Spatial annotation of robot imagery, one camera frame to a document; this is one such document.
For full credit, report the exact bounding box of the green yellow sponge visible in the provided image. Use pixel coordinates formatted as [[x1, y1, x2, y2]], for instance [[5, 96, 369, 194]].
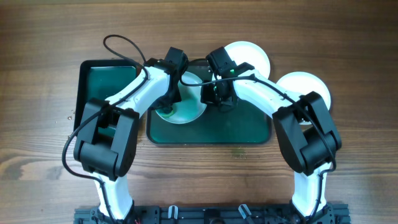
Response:
[[156, 106, 175, 118]]

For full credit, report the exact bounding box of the pale blue plate bottom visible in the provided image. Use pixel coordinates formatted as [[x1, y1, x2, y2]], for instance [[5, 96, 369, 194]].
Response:
[[160, 82, 207, 124]]

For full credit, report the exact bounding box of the white plate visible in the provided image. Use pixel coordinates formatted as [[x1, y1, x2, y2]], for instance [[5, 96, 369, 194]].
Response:
[[224, 41, 271, 79], [276, 72, 331, 111]]

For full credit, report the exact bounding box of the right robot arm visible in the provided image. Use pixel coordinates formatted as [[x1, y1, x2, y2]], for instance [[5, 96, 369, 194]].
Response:
[[205, 47, 341, 222]]

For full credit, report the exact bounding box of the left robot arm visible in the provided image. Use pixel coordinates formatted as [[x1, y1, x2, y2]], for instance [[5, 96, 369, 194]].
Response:
[[72, 47, 188, 223]]

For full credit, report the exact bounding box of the large dark green tray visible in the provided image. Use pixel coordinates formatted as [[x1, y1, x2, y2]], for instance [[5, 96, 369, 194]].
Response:
[[146, 58, 273, 146]]

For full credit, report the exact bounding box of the small black water tray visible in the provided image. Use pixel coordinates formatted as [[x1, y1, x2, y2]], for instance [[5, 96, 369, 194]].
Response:
[[73, 59, 137, 129]]

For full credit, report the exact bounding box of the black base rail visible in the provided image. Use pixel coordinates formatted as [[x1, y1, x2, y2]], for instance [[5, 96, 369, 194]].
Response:
[[73, 203, 351, 224]]

